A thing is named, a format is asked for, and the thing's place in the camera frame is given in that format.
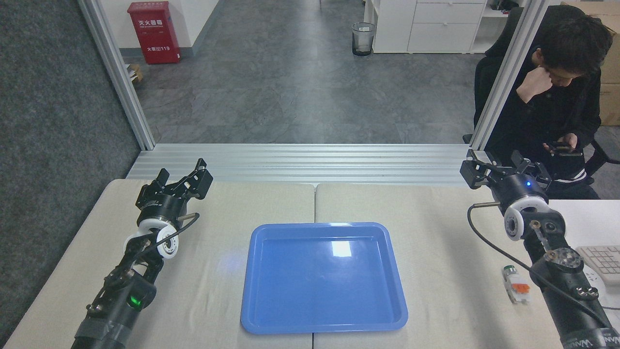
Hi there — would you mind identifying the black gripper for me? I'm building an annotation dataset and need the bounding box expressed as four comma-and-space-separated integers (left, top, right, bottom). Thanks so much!
135, 158, 214, 225
460, 149, 553, 210

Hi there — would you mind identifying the black phone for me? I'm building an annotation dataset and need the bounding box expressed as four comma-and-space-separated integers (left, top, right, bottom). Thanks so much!
543, 142, 583, 157

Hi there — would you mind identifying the white switch part orange green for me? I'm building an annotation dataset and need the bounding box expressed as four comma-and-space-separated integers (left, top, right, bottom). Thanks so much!
502, 265, 531, 305

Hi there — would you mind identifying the blue plastic tray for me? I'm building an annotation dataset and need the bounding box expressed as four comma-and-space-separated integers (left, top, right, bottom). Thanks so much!
240, 222, 409, 335

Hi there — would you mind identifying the person's left hand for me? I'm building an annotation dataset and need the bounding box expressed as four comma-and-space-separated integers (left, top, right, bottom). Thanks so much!
556, 133, 579, 152

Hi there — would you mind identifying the person's right hand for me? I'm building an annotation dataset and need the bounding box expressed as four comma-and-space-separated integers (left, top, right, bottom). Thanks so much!
515, 66, 553, 104

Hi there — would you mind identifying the person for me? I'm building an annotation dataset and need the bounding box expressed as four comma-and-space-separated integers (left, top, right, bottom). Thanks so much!
474, 5, 613, 200

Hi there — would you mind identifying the white keyboard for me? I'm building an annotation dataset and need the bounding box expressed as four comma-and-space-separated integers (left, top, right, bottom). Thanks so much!
576, 245, 620, 286

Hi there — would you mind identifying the black office chair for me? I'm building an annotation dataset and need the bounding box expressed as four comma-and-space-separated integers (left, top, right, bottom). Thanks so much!
463, 6, 620, 186

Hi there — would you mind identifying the white open shelf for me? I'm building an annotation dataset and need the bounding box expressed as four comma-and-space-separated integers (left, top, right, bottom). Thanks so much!
483, 0, 521, 54

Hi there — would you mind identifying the white power strip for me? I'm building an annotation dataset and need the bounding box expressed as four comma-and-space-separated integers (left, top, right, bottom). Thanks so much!
583, 268, 607, 304

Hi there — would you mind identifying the red fire extinguisher box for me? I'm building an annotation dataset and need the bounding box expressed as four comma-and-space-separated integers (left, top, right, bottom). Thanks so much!
127, 1, 181, 65

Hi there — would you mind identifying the white drawer cabinet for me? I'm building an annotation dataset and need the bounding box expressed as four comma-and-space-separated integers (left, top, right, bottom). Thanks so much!
363, 0, 488, 54

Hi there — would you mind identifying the dark mesh waste bin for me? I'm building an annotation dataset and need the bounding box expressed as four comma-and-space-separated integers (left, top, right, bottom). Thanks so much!
352, 22, 377, 57

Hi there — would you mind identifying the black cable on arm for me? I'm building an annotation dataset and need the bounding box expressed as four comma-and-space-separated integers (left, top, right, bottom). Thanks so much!
139, 212, 201, 258
467, 201, 613, 335

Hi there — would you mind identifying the silver aluminium post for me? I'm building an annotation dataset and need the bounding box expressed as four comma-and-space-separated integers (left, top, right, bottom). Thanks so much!
470, 0, 551, 151
77, 0, 156, 151

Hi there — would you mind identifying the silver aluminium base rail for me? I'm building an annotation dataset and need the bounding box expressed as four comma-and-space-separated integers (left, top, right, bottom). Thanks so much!
126, 143, 507, 188

